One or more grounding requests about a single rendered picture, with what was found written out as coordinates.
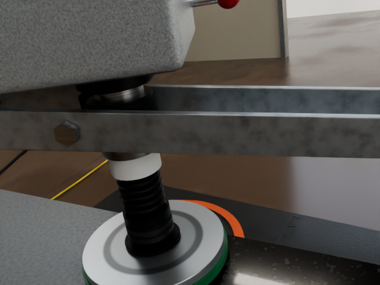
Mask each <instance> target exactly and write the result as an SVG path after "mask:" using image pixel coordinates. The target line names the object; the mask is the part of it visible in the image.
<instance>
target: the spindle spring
mask: <svg viewBox="0 0 380 285"><path fill-rule="evenodd" d="M150 176H151V177H150ZM147 178H148V179H147ZM145 179H146V180H145ZM161 179H162V177H161V174H160V169H159V170H158V171H156V172H155V173H153V174H151V175H149V176H147V177H145V178H142V179H137V180H128V181H126V180H118V179H117V185H118V187H119V192H120V197H121V199H122V204H123V209H124V211H125V212H126V213H127V214H129V215H134V216H140V215H147V214H150V213H152V212H154V211H156V210H157V209H159V208H160V207H161V206H162V205H166V204H167V201H166V196H165V193H164V191H165V190H164V187H163V182H162V180H161ZM142 180H144V181H142ZM139 181H141V182H139ZM135 182H138V183H135ZM128 183H133V184H128ZM148 185H149V186H148ZM146 186H147V187H146ZM143 187H144V188H143ZM140 188H142V189H140ZM133 189H138V190H133ZM129 190H133V191H129ZM149 192H150V193H149ZM145 194H146V195H145ZM141 195H143V196H141ZM134 196H139V197H134ZM147 200H148V201H147ZM144 201H145V202H144ZM138 202H141V203H138ZM133 203H138V204H133ZM144 208H146V209H144ZM139 209H141V210H139Z"/></svg>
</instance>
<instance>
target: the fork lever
mask: <svg viewBox="0 0 380 285"><path fill-rule="evenodd" d="M144 85H147V86H150V87H151V88H153V89H155V91H156V94H157V100H158V105H159V111H150V110H86V109H81V106H80V102H79V98H78V96H79V95H80V94H82V93H81V92H79V91H77V90H76V88H75V86H74V85H72V86H67V87H59V88H51V89H43V90H35V91H30V92H22V93H14V94H0V149H7V150H53V151H77V152H123V153H170V154H216V155H240V156H286V157H333V158H379V159H380V88H377V87H293V86H250V85H166V84H144Z"/></svg>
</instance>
